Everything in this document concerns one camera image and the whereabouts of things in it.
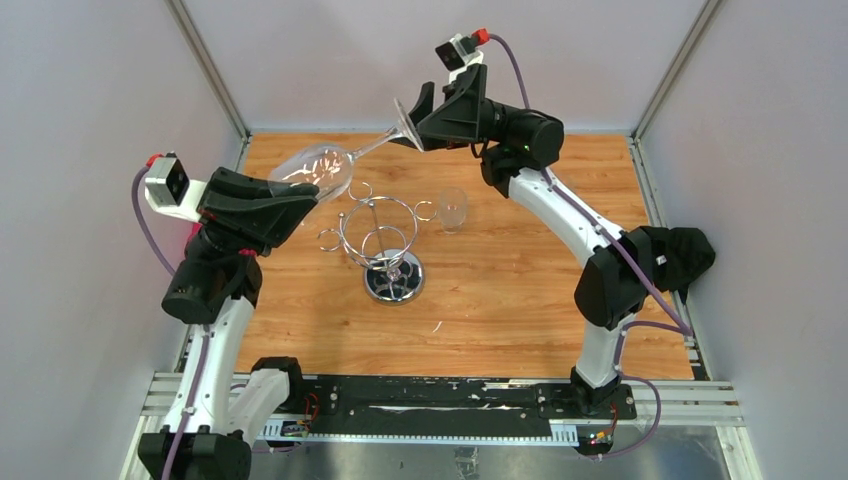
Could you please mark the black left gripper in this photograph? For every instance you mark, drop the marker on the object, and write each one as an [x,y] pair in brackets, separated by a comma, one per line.
[247,212]

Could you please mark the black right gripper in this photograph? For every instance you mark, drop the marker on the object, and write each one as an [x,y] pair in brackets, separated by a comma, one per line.
[457,122]

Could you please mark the clear wine glass front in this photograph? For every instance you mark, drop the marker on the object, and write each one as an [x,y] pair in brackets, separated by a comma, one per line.
[452,209]

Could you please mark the clear wine glass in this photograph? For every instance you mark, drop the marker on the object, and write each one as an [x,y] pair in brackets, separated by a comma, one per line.
[327,169]
[452,209]

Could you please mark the clear wine glass back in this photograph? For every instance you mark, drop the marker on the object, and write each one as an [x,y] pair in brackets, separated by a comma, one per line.
[327,169]

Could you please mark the chrome wine glass rack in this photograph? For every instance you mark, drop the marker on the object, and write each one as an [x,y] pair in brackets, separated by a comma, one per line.
[377,234]

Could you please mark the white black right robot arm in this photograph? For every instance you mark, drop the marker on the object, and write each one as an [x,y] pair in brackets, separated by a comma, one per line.
[516,147]

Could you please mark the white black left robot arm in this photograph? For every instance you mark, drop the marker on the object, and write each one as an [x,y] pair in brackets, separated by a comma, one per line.
[209,431]

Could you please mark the pink cloth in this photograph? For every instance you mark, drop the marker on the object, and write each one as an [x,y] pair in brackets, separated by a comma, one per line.
[195,229]

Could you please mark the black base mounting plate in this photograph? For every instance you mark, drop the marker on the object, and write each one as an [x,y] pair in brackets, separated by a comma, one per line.
[463,407]

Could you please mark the black cloth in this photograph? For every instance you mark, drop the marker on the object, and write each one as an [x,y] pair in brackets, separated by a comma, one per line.
[688,255]

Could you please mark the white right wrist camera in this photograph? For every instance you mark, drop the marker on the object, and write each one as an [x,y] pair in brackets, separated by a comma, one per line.
[461,51]

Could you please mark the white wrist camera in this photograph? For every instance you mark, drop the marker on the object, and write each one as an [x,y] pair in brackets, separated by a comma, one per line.
[170,191]
[461,51]

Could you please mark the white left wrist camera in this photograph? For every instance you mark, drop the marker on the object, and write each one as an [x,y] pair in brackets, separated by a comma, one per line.
[170,191]

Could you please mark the aluminium corner frame post left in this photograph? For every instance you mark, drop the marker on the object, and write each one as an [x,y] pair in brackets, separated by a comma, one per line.
[194,40]

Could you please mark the aluminium corner frame post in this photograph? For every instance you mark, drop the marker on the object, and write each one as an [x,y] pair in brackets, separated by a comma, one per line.
[682,56]
[194,40]

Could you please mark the aluminium corner frame post right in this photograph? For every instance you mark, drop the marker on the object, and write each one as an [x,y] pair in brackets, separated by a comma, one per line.
[682,56]

